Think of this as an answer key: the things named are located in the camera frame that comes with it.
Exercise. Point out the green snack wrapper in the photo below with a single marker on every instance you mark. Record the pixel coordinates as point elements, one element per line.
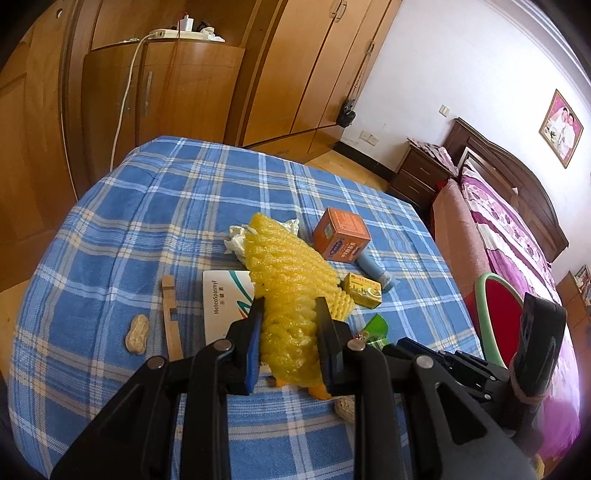
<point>376,330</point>

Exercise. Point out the yellow foam fruit net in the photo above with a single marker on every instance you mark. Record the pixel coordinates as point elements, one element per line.
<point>286,286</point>

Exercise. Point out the low wooden cabinet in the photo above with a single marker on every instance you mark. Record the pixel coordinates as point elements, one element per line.
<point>184,92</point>

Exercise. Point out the white medicine box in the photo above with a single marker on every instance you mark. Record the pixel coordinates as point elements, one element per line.
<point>221,300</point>

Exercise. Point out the small yellow box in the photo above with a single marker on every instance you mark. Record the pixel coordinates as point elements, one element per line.
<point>362,290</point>

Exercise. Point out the red bin with green rim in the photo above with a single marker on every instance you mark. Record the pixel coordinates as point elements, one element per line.
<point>498,314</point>

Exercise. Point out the orange peel piece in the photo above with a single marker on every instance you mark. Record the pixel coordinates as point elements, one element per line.
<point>319,392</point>

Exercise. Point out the pink cloth on nightstand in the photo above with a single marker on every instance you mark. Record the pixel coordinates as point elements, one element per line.
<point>438,154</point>

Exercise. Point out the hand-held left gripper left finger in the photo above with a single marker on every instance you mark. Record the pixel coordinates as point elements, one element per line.
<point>251,355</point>

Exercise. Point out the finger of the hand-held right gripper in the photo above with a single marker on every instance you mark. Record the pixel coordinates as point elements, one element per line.
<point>415,345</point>
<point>480,383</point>

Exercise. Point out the dark wooden nightstand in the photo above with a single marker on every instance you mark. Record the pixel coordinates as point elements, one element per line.
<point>415,180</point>

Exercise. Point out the bed with purple floral bedding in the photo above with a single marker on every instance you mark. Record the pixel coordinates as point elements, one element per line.
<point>457,240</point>

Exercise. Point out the white wall socket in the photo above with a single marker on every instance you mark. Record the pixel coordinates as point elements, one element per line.
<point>444,110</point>

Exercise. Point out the crumpled white tissue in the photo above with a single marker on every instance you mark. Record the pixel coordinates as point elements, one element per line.
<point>238,242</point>

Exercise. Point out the white power strip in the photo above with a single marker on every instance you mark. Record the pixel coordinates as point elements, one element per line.
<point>184,36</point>

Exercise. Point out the dark wooden headboard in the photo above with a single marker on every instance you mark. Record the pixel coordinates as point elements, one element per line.
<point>517,170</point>

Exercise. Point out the blue plastic tube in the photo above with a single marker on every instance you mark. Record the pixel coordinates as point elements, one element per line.
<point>376,272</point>

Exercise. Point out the wooden clip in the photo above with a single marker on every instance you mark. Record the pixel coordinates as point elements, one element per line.
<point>171,318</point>

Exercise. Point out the orange cardboard box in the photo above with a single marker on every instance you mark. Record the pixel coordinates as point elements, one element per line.
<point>341,235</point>

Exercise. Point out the bed with pink bedding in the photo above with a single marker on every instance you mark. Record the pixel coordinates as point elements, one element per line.
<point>512,230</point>

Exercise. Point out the brown wooden side table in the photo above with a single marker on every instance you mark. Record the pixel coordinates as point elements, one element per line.
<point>572,295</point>

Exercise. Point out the white charger plug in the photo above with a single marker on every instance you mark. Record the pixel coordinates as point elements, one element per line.
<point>186,23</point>

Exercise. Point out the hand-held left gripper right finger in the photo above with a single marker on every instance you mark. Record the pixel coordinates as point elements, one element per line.
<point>324,355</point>

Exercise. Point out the peanut in shell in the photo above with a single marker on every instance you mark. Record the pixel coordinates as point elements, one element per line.
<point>137,334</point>
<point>345,410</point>

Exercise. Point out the framed wall photo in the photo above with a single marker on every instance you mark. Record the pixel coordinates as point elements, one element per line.
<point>561,127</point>

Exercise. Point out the wooden wardrobe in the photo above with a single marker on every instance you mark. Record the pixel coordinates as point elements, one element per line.
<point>314,69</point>

